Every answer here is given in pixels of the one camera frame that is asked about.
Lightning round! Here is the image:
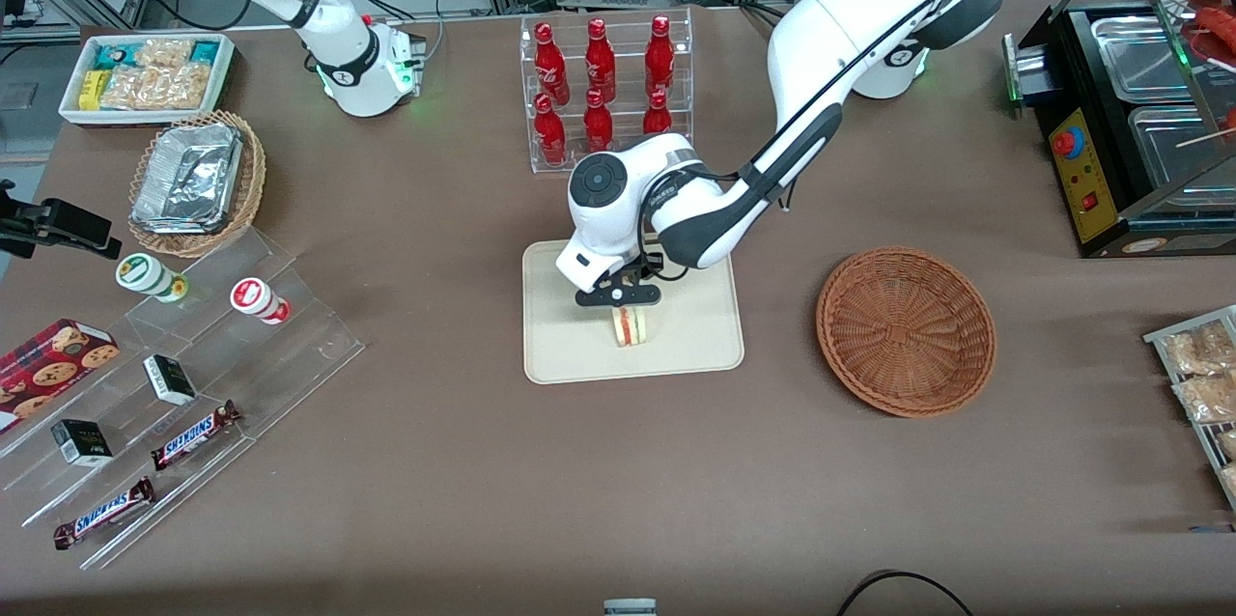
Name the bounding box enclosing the triangle sandwich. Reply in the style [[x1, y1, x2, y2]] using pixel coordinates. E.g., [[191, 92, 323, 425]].
[[611, 305, 650, 348]]

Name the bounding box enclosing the beige plastic tray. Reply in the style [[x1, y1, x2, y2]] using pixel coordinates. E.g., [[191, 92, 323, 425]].
[[522, 239, 745, 385]]

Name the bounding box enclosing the light wicker basket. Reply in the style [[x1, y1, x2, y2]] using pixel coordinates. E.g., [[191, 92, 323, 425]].
[[127, 109, 267, 259]]

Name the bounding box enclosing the round brown wicker basket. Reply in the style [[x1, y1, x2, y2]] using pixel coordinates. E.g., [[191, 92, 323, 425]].
[[816, 246, 997, 419]]

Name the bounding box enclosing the green sunflower yogurt cup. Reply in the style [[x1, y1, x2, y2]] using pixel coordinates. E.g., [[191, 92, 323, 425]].
[[115, 252, 189, 304]]

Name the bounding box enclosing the silver foil pack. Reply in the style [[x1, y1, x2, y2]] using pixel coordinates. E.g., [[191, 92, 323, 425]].
[[130, 122, 243, 236]]

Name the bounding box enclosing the red tartan cookie box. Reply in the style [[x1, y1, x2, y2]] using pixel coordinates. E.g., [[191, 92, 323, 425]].
[[0, 318, 121, 435]]

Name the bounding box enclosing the clear cracker snack bag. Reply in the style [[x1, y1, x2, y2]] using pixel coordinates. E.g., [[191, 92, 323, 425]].
[[135, 38, 197, 69], [99, 64, 215, 111]]

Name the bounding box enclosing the small black carton box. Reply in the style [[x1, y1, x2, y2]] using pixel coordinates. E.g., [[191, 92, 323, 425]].
[[143, 354, 198, 406], [50, 419, 114, 468]]

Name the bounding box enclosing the clear acrylic bottle rack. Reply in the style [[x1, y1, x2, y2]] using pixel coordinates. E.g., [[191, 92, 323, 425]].
[[520, 7, 694, 175]]

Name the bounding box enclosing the red strawberry yogurt cup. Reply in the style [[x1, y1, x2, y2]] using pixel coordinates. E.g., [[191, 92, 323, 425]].
[[229, 277, 292, 325]]

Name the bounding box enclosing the white rectangular snack bin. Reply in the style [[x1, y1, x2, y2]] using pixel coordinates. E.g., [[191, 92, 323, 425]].
[[58, 33, 237, 128]]

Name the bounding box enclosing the Snickers chocolate bar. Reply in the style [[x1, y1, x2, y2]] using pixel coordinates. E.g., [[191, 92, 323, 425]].
[[150, 401, 242, 472], [53, 476, 156, 551]]

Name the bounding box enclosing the clear acrylic stepped shelf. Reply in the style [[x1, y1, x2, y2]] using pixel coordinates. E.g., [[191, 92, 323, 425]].
[[0, 228, 366, 571]]

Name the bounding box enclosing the black food warmer machine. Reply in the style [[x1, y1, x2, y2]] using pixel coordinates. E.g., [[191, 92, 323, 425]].
[[1002, 0, 1236, 260]]

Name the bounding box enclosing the steel food pan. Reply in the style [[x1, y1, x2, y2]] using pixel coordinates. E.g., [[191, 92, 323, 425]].
[[1127, 104, 1236, 192], [1089, 14, 1208, 105]]

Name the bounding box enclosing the clear fried snack bag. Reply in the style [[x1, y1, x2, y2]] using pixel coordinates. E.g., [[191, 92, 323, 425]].
[[1171, 372, 1236, 424], [1162, 320, 1236, 376]]

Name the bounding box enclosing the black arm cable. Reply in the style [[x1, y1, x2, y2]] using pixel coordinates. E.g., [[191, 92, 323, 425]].
[[637, 0, 1010, 281]]

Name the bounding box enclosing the black cable loop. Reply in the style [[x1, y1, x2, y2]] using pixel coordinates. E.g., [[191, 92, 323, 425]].
[[835, 570, 976, 616]]

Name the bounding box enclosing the wire snack rack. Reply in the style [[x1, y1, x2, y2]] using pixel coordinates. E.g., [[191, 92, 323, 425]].
[[1143, 304, 1236, 513]]

